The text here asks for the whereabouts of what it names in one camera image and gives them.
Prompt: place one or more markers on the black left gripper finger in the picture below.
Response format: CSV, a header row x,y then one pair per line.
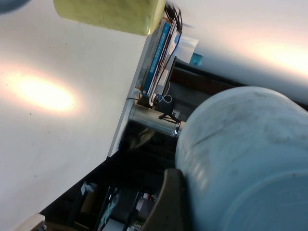
x,y
168,204

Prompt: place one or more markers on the blue cup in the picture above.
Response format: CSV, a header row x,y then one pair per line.
x,y
245,158

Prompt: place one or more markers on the yellow cup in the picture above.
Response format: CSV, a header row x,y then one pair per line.
x,y
108,14

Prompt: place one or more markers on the brown cardboard box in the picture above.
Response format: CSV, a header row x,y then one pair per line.
x,y
87,199

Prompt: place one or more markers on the silver metal cylinder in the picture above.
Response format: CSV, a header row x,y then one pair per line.
x,y
154,118

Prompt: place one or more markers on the white power adapter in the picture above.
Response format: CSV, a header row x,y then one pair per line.
x,y
163,77

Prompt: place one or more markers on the beige wooden board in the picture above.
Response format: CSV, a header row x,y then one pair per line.
x,y
29,222

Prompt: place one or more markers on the white book stack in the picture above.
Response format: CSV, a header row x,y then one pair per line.
x,y
166,60

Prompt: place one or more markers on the blue book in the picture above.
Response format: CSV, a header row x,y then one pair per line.
x,y
157,57

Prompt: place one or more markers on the small blue box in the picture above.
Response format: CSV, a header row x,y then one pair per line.
x,y
197,59

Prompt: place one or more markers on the white paper sheet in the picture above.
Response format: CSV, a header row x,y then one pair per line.
x,y
187,47

